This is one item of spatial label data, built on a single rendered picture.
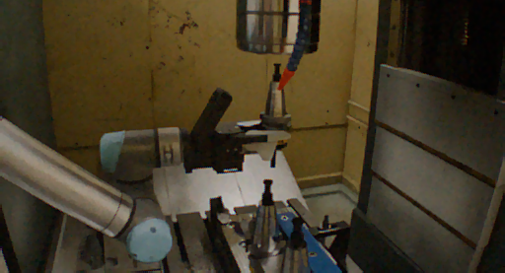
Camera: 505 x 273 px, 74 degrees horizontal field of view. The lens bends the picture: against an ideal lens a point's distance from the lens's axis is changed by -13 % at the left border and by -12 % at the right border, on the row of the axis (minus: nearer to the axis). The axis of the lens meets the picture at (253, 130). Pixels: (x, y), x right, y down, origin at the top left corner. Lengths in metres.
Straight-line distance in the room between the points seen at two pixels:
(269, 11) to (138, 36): 1.10
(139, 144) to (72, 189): 0.18
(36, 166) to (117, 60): 1.17
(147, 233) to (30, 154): 0.21
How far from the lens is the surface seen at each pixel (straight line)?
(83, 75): 1.73
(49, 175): 0.59
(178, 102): 1.76
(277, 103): 0.75
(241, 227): 0.65
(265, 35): 0.66
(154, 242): 0.62
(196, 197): 1.70
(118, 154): 0.71
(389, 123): 1.14
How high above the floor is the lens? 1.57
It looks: 19 degrees down
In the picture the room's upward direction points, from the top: 1 degrees clockwise
